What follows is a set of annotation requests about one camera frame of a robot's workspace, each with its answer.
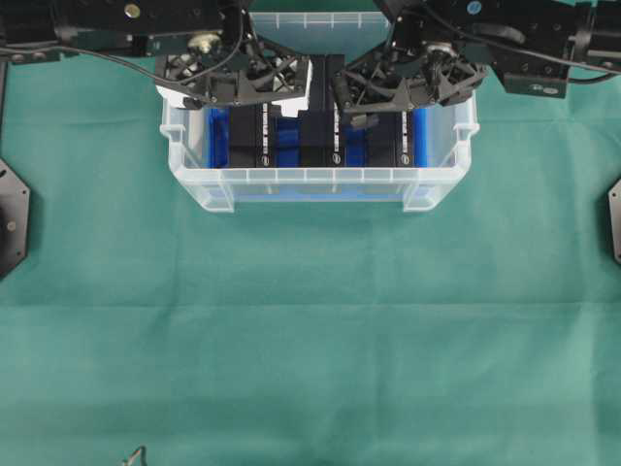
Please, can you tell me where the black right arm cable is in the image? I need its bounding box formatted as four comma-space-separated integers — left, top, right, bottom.
416, 0, 621, 83

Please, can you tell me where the blue foam insert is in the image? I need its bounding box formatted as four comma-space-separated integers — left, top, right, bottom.
200, 107, 430, 169

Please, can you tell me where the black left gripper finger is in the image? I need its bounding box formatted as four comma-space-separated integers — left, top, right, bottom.
240, 41, 311, 103
155, 57, 247, 110

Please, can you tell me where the green table cloth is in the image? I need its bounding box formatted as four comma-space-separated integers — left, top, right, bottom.
1, 57, 620, 465

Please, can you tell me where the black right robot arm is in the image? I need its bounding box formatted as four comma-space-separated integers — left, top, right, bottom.
332, 1, 620, 129

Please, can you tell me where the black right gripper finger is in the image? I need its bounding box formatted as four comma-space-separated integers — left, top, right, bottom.
405, 60, 486, 110
331, 52, 410, 129

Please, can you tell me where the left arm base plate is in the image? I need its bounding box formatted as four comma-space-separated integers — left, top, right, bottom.
0, 159, 30, 279

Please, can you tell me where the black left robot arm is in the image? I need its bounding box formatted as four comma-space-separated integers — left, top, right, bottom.
1, 0, 312, 117

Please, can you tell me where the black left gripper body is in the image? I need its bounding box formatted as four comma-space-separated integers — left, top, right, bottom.
154, 21, 252, 81

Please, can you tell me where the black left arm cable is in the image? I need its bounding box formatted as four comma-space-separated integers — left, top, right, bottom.
0, 43, 205, 93

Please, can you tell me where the clear plastic storage case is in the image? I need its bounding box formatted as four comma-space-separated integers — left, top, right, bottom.
160, 12, 479, 213

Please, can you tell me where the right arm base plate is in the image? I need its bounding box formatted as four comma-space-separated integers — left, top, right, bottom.
595, 177, 620, 266

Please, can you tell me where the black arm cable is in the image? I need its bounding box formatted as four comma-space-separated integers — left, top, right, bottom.
416, 0, 621, 83
0, 43, 205, 93

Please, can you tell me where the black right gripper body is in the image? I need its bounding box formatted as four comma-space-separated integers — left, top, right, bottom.
382, 28, 485, 83

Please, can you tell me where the black realsense box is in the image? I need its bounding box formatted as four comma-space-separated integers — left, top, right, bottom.
228, 103, 277, 169
299, 54, 344, 168
365, 112, 415, 168

